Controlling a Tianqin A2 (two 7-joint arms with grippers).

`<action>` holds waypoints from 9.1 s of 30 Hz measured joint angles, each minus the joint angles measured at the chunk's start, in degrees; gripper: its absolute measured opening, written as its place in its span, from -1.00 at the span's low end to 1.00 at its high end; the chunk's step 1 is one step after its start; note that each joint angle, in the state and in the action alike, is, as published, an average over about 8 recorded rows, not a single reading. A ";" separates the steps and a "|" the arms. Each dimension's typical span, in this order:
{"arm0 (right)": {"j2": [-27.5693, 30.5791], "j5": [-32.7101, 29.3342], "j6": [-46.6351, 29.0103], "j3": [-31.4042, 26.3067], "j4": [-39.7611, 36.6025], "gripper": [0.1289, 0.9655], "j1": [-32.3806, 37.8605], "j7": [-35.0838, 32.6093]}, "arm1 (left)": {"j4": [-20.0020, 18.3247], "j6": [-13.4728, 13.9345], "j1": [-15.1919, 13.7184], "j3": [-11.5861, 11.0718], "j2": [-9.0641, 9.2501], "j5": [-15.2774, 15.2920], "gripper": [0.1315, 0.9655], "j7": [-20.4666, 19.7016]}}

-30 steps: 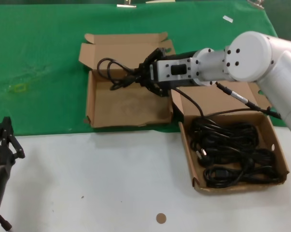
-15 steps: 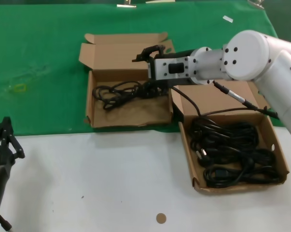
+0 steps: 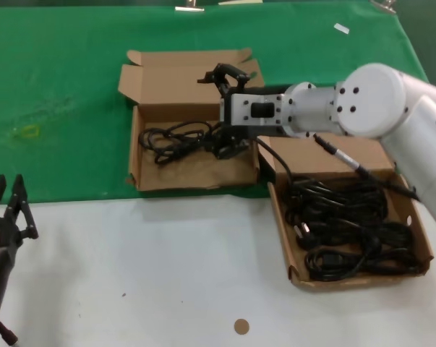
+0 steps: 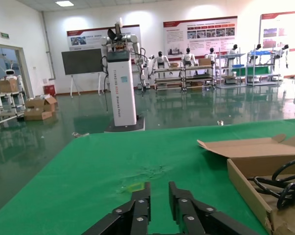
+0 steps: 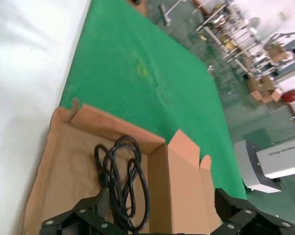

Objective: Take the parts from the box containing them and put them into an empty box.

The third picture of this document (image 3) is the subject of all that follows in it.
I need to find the silver right wrist mount block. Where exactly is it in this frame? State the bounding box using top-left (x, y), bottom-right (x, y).
top-left (221, 93), bottom-right (286, 128)

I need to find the black gripper cable silver connector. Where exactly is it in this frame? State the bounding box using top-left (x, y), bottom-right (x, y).
top-left (255, 132), bottom-right (421, 203)

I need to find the yellow rubber band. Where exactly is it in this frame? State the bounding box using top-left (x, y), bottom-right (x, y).
top-left (20, 124), bottom-right (41, 140)

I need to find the open brown cardboard box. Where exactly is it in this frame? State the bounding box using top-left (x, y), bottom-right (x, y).
top-left (255, 133), bottom-right (435, 294)
top-left (116, 48), bottom-right (265, 192)

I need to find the black left arm cable plug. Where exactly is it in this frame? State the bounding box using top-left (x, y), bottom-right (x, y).
top-left (0, 320), bottom-right (20, 347)

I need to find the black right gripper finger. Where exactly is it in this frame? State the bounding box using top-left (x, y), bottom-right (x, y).
top-left (197, 63), bottom-right (252, 95)
top-left (205, 138), bottom-right (250, 160)

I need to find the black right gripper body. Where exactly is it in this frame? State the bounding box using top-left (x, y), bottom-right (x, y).
top-left (220, 125), bottom-right (259, 141)

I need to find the green tablecloth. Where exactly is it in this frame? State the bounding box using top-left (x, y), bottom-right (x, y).
top-left (0, 0), bottom-right (436, 204)

